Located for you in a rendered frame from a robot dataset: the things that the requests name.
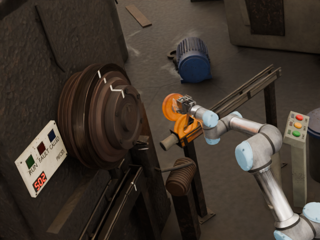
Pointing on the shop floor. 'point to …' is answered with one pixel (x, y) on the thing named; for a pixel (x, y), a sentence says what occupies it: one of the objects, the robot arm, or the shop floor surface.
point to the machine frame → (65, 45)
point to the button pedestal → (298, 164)
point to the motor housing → (184, 199)
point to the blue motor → (193, 60)
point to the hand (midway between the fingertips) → (174, 104)
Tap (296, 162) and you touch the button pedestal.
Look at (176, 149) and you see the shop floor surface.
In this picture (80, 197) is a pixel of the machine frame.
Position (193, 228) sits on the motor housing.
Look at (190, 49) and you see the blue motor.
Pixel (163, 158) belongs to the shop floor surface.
